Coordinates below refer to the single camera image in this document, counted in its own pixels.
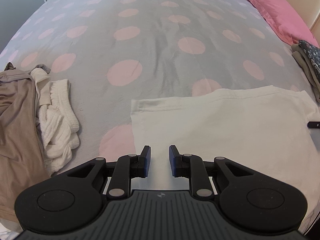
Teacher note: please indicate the white t-shirt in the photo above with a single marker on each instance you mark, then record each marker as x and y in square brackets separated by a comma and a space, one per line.
[264, 129]

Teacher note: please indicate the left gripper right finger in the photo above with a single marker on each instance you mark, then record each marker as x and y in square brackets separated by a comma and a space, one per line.
[205, 177]

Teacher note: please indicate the beige folded garment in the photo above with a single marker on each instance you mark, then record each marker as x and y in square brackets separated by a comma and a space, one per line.
[304, 63]

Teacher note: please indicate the white ribbed knit garment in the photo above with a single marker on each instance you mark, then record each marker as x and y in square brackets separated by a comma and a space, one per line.
[55, 119]

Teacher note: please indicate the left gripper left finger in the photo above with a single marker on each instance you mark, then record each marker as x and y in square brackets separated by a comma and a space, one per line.
[116, 176]

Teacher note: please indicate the pink pillow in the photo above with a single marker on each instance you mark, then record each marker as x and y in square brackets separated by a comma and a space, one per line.
[284, 21]

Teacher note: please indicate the grey pink-dotted bed cover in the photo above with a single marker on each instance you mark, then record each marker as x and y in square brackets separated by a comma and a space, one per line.
[116, 51]

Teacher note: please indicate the taupe garment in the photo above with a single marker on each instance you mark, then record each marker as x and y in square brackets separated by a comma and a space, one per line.
[22, 165]

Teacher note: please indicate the dark floral folded garment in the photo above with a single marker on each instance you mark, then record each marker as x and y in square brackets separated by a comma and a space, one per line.
[312, 52]

